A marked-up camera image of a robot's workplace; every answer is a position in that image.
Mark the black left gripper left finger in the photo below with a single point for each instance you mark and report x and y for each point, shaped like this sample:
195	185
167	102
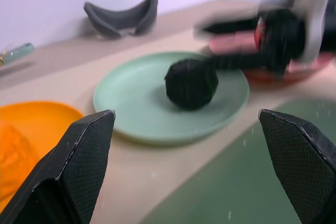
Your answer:
78	161

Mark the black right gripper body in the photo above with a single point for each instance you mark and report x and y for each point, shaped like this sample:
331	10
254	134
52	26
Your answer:
281	39

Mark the dark green round toy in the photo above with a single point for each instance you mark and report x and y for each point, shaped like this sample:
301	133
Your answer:
190	85

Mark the orange plate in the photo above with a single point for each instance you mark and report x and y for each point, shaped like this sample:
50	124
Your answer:
44	121

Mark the pink red toy item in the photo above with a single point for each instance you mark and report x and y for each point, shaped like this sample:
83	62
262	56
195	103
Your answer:
233	42

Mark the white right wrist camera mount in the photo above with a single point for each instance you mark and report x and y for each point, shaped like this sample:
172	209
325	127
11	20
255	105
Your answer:
316	16

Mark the red plate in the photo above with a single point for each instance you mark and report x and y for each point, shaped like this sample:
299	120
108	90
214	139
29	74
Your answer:
296	73

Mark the orange toy item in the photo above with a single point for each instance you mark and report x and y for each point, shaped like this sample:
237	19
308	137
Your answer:
13	161

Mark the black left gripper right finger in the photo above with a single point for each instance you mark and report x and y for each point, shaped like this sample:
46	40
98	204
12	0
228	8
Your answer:
304	161

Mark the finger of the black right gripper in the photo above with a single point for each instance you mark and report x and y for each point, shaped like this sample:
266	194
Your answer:
239	61
231	26

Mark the dark green table mat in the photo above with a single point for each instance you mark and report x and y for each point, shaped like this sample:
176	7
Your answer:
236	176

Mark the light green plate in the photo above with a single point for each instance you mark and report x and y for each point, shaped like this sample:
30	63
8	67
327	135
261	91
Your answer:
131	95

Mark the grey curved bowl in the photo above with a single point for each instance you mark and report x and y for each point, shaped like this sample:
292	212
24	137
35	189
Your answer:
118	22

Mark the pale green tube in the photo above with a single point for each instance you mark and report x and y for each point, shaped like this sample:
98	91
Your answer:
18	52

